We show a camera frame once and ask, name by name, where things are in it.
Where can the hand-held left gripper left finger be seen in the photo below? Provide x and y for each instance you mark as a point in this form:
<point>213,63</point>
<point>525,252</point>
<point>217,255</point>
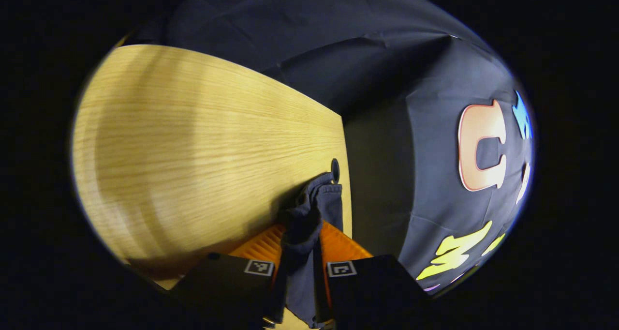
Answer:
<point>227,286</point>

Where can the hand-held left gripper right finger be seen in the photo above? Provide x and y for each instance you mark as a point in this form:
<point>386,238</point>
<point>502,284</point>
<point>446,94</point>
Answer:
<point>325,301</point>

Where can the dark grey jeans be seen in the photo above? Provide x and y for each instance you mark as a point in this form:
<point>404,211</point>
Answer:
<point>304,223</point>

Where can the black backdrop cloth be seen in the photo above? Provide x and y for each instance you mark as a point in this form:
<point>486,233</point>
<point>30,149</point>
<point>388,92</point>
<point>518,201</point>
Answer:
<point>387,78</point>

